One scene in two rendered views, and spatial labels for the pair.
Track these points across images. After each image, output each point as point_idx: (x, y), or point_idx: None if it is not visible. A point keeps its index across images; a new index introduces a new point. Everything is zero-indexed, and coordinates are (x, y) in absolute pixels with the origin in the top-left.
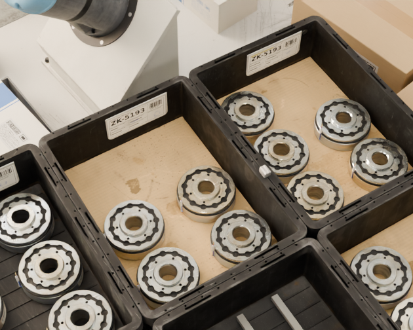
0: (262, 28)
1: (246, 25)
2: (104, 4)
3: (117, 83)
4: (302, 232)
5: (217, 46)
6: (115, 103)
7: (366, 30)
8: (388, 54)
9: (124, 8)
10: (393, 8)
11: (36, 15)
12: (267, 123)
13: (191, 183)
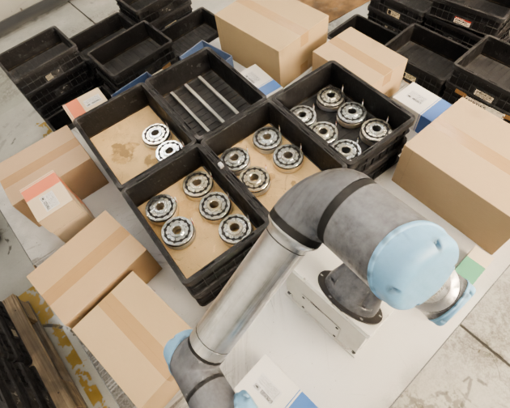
0: (232, 370)
1: (246, 372)
2: (339, 265)
3: (323, 254)
4: (202, 141)
5: (266, 346)
6: (321, 248)
7: (152, 307)
8: (140, 286)
9: (326, 277)
10: (128, 333)
11: (418, 363)
12: (222, 221)
13: (262, 180)
